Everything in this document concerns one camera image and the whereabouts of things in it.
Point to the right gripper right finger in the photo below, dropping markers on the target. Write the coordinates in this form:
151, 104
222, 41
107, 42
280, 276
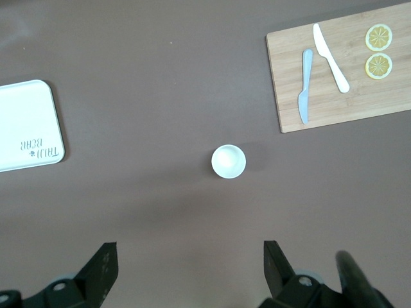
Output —
282, 288

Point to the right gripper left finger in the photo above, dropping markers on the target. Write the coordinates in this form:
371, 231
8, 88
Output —
93, 282

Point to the white cup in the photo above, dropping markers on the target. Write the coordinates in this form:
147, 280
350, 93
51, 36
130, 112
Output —
228, 161

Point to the cream bear print tray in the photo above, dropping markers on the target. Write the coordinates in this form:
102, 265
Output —
29, 122

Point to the grey plastic knife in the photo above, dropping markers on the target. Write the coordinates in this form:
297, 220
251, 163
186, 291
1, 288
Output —
303, 102

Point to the bamboo cutting board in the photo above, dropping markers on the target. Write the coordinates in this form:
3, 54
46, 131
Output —
353, 106

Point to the lemon slice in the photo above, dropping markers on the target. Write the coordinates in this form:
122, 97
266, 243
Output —
379, 37
379, 66

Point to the white plastic knife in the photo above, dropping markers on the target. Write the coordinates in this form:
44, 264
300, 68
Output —
321, 41

